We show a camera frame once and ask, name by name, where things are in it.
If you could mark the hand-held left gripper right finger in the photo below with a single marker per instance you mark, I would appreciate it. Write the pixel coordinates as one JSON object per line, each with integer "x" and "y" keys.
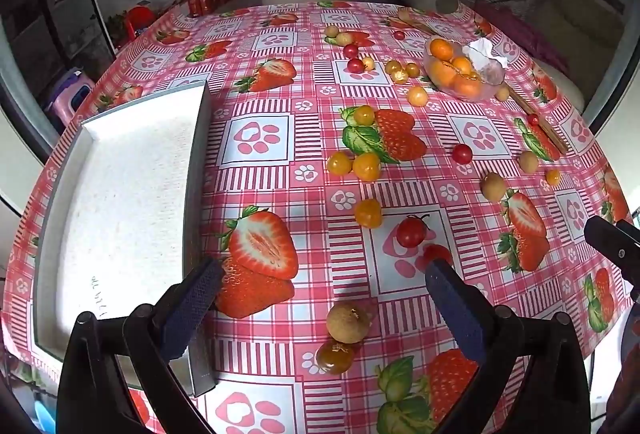
{"x": 455, "y": 309}

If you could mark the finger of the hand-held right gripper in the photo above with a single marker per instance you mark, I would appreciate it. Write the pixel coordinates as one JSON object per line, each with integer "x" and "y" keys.
{"x": 612, "y": 244}

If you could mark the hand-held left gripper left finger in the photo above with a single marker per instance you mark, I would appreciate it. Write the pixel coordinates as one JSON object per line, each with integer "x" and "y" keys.
{"x": 192, "y": 309}

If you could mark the brown longan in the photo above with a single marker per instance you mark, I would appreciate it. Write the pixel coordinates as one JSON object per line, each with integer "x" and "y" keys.
{"x": 348, "y": 323}
{"x": 528, "y": 161}
{"x": 493, "y": 186}
{"x": 502, "y": 93}

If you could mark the amber cherry tomato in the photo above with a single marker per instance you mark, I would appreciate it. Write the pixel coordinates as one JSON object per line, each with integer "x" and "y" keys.
{"x": 335, "y": 358}

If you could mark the white foam box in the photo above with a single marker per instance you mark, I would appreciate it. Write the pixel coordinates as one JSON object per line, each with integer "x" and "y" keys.
{"x": 125, "y": 194}

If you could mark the small orange cherry tomato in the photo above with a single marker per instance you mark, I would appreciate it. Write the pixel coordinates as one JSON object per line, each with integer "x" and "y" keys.
{"x": 553, "y": 177}

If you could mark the small red cherry tomato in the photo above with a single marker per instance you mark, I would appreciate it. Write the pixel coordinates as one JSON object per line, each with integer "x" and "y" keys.
{"x": 398, "y": 34}
{"x": 533, "y": 118}

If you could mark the blue plastic object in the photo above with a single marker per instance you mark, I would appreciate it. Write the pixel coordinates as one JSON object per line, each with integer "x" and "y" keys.
{"x": 42, "y": 416}

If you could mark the plastic bag of oranges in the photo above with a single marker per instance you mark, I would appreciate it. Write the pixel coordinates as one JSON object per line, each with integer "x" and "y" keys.
{"x": 492, "y": 79}

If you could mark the strawberry print pink tablecloth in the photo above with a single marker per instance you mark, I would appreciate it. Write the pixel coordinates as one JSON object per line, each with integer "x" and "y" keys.
{"x": 300, "y": 134}

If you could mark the orange mandarin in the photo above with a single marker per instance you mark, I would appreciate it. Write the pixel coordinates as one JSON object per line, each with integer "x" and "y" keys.
{"x": 441, "y": 49}
{"x": 441, "y": 71}
{"x": 461, "y": 64}
{"x": 467, "y": 85}

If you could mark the purple blanket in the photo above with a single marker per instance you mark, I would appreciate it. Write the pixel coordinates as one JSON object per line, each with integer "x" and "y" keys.
{"x": 520, "y": 39}

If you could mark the white crumpled tissue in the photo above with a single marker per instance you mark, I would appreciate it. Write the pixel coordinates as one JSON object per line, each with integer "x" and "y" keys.
{"x": 482, "y": 54}

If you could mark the pink plastic stool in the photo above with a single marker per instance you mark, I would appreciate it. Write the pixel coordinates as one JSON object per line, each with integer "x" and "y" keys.
{"x": 70, "y": 91}

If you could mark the cream cherry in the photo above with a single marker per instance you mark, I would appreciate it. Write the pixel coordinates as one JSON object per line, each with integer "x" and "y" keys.
{"x": 368, "y": 62}

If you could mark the pale yellow longan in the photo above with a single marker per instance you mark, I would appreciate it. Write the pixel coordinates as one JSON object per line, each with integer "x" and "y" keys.
{"x": 343, "y": 38}
{"x": 331, "y": 31}

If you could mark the red plastic chair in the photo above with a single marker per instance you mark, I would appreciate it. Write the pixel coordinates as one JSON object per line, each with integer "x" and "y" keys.
{"x": 137, "y": 19}

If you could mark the red gift box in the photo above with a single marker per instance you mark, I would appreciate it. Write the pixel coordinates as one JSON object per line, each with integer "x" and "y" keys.
{"x": 195, "y": 5}
{"x": 210, "y": 0}

